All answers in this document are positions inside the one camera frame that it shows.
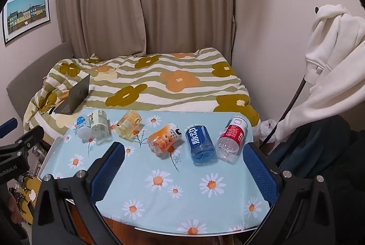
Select clear bottle white label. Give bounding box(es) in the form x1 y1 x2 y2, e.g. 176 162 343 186
90 109 111 145

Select white plastic bag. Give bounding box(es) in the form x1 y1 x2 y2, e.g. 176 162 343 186
258 119 278 143

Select orange cartoon print bottle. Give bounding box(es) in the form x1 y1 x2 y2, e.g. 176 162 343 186
148 122 183 158

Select grey laptop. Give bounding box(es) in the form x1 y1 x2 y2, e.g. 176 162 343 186
54 74 91 115

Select light blue daisy tablecloth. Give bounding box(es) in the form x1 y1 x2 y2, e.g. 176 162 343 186
43 108 271 235

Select yellow orange label bottle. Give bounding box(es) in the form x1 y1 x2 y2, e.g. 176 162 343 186
115 110 143 141

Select striped floral blanket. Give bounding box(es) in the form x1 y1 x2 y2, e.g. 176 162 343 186
23 47 261 138

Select red label clear bottle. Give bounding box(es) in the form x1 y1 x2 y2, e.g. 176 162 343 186
216 117 248 164

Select dark jacket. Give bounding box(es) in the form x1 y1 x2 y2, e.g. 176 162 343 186
268 114 365 245

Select white hoodie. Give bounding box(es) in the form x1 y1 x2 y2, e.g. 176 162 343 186
275 4 365 143

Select white blue label bottle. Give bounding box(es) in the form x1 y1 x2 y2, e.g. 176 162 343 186
76 115 92 140

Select framed wall poster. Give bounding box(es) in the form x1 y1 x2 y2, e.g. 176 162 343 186
2 0 52 45

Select black curved pole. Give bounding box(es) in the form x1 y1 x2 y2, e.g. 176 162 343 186
261 77 306 144

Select grey headboard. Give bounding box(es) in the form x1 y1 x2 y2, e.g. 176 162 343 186
6 42 75 120

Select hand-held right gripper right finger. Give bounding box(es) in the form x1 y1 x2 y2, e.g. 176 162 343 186
242 142 336 245

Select beige curtain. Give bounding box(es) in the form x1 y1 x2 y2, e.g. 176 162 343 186
141 0 237 57
55 0 146 60

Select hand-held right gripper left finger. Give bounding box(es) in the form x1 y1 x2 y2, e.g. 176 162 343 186
32 142 126 245

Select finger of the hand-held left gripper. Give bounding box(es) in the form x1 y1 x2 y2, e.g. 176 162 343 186
0 118 18 139

